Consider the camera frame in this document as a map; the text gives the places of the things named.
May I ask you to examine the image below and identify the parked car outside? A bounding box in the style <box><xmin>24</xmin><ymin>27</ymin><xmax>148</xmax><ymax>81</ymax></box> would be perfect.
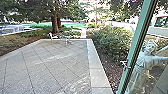
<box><xmin>154</xmin><ymin>15</ymin><xmax>168</xmax><ymax>28</ymax></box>

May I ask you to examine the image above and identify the low green hedge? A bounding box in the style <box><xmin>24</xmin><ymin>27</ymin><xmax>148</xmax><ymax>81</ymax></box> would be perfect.
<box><xmin>19</xmin><ymin>26</ymin><xmax>83</xmax><ymax>39</ymax></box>

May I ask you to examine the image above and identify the tree trunk outside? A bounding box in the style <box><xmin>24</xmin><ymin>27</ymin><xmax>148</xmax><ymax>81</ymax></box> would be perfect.
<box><xmin>50</xmin><ymin>6</ymin><xmax>63</xmax><ymax>34</ymax></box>

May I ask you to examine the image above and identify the white garden statue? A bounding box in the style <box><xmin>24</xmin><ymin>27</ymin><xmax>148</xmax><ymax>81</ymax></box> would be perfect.
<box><xmin>127</xmin><ymin>41</ymin><xmax>168</xmax><ymax>94</ymax></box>

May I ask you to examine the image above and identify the green framed glass door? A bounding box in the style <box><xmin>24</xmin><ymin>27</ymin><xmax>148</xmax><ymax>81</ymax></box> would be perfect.
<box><xmin>115</xmin><ymin>0</ymin><xmax>168</xmax><ymax>94</ymax></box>

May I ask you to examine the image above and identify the green bush outside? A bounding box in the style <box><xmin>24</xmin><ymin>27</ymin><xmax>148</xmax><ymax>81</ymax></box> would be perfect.
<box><xmin>90</xmin><ymin>25</ymin><xmax>135</xmax><ymax>64</ymax></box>

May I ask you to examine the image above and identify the metal door handle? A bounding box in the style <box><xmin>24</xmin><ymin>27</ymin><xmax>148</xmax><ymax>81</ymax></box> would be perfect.
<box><xmin>120</xmin><ymin>60</ymin><xmax>130</xmax><ymax>71</ymax></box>

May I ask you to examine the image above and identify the white garden bench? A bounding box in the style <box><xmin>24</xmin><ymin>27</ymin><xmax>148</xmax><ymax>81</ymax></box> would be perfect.
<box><xmin>48</xmin><ymin>31</ymin><xmax>60</xmax><ymax>44</ymax></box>

